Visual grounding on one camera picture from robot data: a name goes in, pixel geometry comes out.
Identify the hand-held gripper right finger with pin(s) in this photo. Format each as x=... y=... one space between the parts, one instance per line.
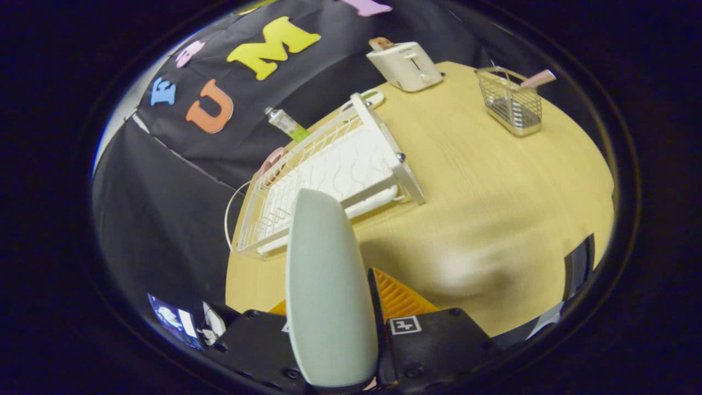
x=375 y=299

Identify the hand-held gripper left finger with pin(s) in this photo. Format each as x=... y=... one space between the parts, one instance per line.
x=258 y=345

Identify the pale green plate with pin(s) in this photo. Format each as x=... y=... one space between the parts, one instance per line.
x=329 y=285

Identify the pale pink spoon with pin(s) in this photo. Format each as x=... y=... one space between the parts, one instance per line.
x=540 y=78

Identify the pink plate with food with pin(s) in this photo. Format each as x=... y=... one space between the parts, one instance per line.
x=272 y=159

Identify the small white divided dish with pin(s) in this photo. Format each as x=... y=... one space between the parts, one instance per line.
x=375 y=99

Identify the computer monitor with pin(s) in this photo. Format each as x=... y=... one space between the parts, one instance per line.
x=173 y=318

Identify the clear bottle green drink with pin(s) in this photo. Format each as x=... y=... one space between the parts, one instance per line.
x=285 y=123

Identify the dark panel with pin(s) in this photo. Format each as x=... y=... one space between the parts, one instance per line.
x=580 y=266

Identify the cream toaster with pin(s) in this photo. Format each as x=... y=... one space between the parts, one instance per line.
x=406 y=66

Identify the brown bread slice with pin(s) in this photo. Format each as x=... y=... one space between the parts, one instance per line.
x=379 y=43

